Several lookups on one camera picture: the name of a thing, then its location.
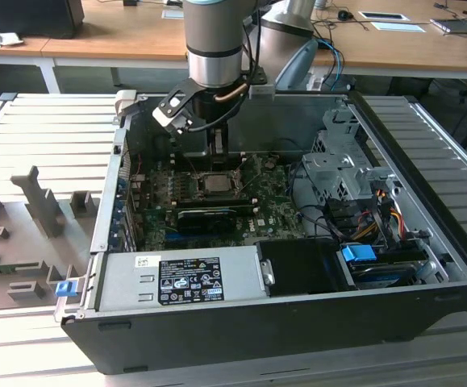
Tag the metal drive cage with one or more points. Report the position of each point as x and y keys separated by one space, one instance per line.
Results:
x=338 y=169

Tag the black plastic air shroud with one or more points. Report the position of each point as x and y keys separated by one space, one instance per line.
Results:
x=297 y=268

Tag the black RAM stick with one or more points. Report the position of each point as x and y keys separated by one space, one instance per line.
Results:
x=217 y=202

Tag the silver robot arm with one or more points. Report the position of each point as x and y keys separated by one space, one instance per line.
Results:
x=217 y=36

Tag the grey tablet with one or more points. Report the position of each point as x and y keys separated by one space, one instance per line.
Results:
x=457 y=25

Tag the CPU socket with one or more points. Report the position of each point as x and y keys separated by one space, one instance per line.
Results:
x=198 y=186

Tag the black monitor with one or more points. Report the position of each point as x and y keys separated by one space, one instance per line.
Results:
x=27 y=16

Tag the black graphics card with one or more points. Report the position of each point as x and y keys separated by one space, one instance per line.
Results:
x=205 y=221

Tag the grey power supply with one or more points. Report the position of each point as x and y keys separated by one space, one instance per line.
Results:
x=128 y=282

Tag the blue case latch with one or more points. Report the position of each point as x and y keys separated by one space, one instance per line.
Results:
x=65 y=288

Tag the black open PC case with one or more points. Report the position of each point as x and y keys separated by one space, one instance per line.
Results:
x=257 y=338

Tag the wooden desk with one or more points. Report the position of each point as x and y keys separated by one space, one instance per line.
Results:
x=136 y=36

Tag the green RAM stick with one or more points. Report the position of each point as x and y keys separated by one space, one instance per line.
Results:
x=3 y=268

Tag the brown parts rack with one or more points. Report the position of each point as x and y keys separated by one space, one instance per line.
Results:
x=19 y=225

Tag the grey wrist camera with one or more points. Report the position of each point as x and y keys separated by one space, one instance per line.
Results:
x=262 y=91

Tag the blue disk carrier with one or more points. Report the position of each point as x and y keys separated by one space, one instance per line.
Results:
x=357 y=254

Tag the disk drive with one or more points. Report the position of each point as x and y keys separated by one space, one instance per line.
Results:
x=382 y=276

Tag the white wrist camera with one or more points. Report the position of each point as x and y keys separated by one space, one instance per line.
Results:
x=170 y=117

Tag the green motherboard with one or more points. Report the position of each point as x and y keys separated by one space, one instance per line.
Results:
x=269 y=209

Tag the black computer mouse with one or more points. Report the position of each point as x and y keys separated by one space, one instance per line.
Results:
x=344 y=15

